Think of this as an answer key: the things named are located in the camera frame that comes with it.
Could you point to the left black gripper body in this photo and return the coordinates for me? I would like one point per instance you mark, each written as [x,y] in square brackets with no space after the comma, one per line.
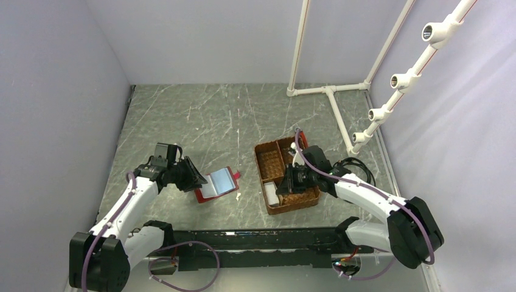
[181,176]

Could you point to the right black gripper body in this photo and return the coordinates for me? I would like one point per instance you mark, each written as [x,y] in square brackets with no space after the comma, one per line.
[305,177]

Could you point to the white card stack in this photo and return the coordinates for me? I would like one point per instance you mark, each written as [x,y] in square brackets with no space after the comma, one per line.
[270,194]

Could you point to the red leather card holder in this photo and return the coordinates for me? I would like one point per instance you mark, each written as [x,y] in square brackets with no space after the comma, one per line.
[219,183]

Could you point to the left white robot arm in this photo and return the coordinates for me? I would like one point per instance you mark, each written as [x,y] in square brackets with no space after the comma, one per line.
[101,259]

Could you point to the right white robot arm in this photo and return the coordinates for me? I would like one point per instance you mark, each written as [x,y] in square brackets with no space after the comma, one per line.
[406,228]

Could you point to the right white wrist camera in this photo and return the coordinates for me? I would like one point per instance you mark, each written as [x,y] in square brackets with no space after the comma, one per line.
[294,152]

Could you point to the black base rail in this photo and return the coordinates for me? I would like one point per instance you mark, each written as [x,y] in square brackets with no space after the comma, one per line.
[246,248]

